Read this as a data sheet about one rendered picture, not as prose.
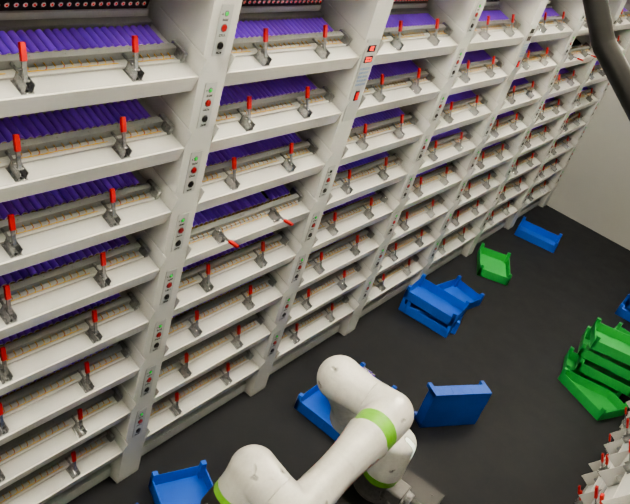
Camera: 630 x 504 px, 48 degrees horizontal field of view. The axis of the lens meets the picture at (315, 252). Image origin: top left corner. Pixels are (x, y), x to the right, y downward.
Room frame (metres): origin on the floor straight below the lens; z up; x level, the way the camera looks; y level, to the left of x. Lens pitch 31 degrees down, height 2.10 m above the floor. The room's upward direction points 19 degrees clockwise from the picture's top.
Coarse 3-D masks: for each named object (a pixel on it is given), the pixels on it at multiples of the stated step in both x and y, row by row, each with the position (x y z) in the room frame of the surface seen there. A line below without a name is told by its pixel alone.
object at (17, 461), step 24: (120, 384) 1.63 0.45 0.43; (96, 408) 1.55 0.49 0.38; (120, 408) 1.59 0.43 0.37; (48, 432) 1.40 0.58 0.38; (72, 432) 1.44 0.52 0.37; (96, 432) 1.48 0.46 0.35; (0, 456) 1.27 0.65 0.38; (24, 456) 1.30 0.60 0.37; (48, 456) 1.34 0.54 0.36; (0, 480) 1.21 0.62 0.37
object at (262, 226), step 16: (304, 192) 2.23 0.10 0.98; (288, 208) 2.16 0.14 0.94; (304, 208) 2.21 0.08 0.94; (256, 224) 1.99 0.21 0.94; (272, 224) 2.03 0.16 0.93; (192, 240) 1.77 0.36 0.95; (208, 240) 1.80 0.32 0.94; (240, 240) 1.90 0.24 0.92; (192, 256) 1.71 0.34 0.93; (208, 256) 1.79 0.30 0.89
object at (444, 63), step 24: (432, 0) 2.91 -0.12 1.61; (456, 0) 2.87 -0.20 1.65; (480, 0) 2.86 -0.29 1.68; (456, 48) 2.83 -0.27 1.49; (456, 72) 2.90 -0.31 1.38; (408, 144) 2.85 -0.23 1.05; (408, 192) 2.90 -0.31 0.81; (384, 240) 2.85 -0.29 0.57; (360, 288) 2.83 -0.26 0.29; (360, 312) 2.90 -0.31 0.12
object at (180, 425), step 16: (320, 336) 2.70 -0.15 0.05; (304, 352) 2.60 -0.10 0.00; (272, 368) 2.39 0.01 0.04; (240, 384) 2.21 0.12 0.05; (224, 400) 2.12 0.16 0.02; (192, 416) 1.96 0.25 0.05; (160, 432) 1.83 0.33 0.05; (176, 432) 1.89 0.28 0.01; (144, 448) 1.75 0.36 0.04; (96, 480) 1.56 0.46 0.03; (64, 496) 1.45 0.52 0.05
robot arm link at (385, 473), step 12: (408, 432) 1.65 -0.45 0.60; (396, 444) 1.59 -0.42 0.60; (408, 444) 1.61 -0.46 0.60; (384, 456) 1.57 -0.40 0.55; (396, 456) 1.57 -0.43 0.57; (408, 456) 1.59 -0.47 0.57; (372, 468) 1.59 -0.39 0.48; (384, 468) 1.57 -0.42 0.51; (396, 468) 1.57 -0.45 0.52; (372, 480) 1.58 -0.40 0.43; (384, 480) 1.57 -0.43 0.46; (396, 480) 1.59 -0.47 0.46
